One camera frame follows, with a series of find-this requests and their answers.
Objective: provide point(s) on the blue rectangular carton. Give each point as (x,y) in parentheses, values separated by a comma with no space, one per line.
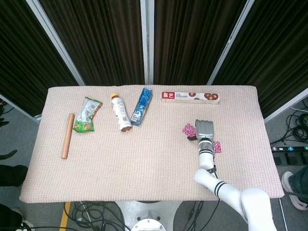
(142,108)

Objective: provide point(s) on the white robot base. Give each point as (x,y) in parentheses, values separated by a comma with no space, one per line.
(146,214)

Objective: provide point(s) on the black power adapter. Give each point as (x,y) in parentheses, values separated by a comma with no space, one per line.
(278,160)

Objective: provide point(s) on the white bottle yellow cap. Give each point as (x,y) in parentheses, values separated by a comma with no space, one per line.
(120,113)

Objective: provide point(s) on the dark trouser leg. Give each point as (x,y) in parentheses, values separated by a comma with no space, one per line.
(299,178)

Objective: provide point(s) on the grey aluminium partition post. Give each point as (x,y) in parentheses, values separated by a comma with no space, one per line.
(55,43)
(147,48)
(228,45)

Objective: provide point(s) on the grey partition base rail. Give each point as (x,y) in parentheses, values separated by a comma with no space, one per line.
(286,106)
(21,109)

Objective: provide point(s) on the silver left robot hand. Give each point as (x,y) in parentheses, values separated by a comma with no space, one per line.
(7,155)

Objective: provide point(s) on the white person shoe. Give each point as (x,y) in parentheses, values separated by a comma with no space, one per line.
(287,180)

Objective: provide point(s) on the black fabric object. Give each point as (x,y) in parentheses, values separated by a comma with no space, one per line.
(8,219)

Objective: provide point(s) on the brown cardboard tube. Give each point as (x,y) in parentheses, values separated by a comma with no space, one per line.
(68,137)

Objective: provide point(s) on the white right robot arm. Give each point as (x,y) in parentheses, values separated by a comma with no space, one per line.
(207,158)

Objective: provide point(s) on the dark corrugated partition panel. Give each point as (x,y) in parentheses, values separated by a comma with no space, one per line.
(103,43)
(276,60)
(29,60)
(190,41)

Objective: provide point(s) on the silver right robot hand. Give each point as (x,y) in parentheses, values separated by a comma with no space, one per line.
(204,128)

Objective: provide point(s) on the white red wrap box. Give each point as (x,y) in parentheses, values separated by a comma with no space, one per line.
(190,99)

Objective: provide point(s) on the yellow floor tape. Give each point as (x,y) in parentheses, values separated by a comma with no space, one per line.
(65,216)

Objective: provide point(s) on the green snack bag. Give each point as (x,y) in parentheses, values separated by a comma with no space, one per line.
(84,126)

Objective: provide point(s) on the pink waffle tablecloth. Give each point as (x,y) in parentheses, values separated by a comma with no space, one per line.
(132,168)

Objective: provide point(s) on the black power strip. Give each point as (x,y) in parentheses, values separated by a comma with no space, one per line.
(288,148)

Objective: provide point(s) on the white black sneaker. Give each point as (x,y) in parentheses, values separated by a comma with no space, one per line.
(27,226)

